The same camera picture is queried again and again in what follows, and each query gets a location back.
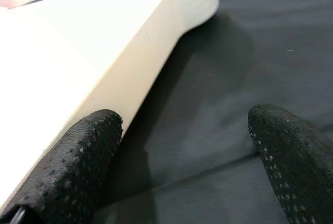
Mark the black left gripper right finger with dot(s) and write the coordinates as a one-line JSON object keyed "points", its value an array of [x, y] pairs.
{"points": [[299, 161]]}

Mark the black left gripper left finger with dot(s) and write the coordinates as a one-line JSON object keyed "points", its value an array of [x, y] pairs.
{"points": [[70, 172]]}

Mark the white plastic children table top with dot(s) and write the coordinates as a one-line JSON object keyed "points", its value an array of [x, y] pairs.
{"points": [[91, 39]]}

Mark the black tablecloth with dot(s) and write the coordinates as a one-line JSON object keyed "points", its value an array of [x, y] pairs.
{"points": [[234, 78]]}

